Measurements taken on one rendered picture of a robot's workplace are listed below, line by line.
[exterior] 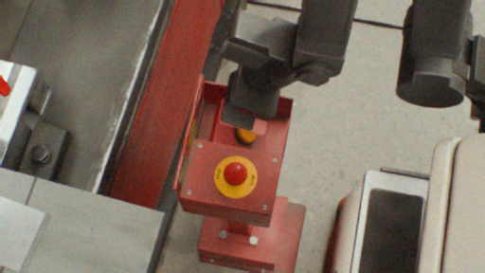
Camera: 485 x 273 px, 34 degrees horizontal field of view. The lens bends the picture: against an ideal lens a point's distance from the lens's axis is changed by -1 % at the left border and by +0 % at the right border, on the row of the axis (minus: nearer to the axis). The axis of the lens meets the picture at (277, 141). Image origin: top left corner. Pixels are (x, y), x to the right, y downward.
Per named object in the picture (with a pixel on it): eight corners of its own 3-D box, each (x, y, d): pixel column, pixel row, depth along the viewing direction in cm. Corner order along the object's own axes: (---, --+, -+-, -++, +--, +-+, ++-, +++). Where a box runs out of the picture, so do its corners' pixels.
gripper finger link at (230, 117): (198, 131, 110) (225, 118, 102) (208, 83, 112) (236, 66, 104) (241, 145, 112) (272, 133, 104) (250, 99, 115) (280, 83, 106)
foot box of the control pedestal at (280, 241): (293, 280, 204) (295, 274, 192) (198, 261, 204) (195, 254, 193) (306, 206, 210) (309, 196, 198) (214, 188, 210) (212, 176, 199)
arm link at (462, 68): (500, 93, 88) (504, 49, 89) (441, 60, 82) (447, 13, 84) (438, 106, 95) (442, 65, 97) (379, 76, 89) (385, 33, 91)
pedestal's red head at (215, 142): (269, 228, 141) (271, 208, 124) (182, 211, 141) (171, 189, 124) (290, 124, 147) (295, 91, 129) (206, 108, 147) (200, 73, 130)
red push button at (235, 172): (244, 191, 131) (244, 186, 128) (221, 187, 131) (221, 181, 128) (249, 169, 132) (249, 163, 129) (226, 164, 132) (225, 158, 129)
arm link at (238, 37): (335, 80, 89) (347, 11, 91) (246, 45, 84) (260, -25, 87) (285, 102, 99) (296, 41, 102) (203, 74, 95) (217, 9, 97)
